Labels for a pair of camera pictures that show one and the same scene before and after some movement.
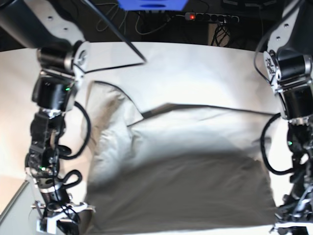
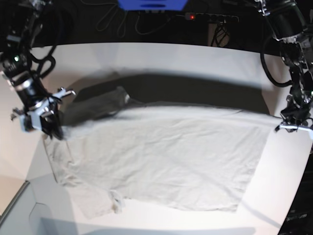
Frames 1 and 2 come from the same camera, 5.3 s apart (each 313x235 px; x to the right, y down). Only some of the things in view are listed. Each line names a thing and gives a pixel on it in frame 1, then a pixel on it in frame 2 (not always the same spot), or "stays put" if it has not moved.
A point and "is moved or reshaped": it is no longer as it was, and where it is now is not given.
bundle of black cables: [220, 32] stays put
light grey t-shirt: [179, 168] is moved or reshaped
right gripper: [296, 211] -> [295, 118]
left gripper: [61, 216] -> [45, 115]
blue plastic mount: [153, 5] stays put
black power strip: [212, 17] stays put
